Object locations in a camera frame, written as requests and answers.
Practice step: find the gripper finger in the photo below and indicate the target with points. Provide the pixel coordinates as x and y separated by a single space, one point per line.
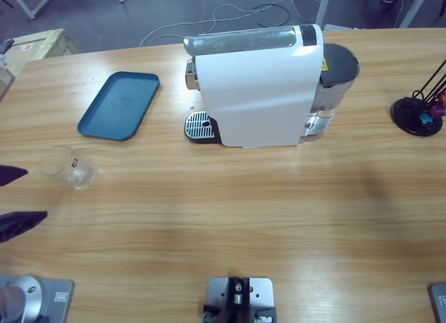
10 174
17 223

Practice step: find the clear drinking glass red logo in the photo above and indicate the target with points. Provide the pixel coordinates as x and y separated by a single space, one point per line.
75 171

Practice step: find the grey coffee machine lever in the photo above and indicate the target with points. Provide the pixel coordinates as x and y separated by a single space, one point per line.
240 40

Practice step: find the white capsule coffee machine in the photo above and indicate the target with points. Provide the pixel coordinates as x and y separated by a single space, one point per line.
258 92

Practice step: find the teal coffee capsule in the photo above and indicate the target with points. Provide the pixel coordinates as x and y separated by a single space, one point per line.
425 119

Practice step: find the purple coffee capsule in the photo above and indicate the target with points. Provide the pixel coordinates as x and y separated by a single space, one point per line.
438 111

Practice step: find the blue plastic tray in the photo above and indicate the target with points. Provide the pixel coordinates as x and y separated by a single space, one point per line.
118 106

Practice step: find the grey metal clamp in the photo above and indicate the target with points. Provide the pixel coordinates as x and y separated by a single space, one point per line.
7 44

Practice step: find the wooden shipping crate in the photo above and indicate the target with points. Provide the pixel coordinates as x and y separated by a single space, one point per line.
38 45

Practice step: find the black drip tray metal grille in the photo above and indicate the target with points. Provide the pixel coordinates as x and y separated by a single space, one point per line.
198 126

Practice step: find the clear water tank black lid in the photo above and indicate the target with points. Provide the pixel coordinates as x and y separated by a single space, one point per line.
339 65

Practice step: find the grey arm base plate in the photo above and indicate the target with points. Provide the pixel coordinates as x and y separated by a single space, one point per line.
439 302
52 298

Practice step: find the white metal table frame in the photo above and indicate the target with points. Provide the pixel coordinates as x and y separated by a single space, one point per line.
30 9

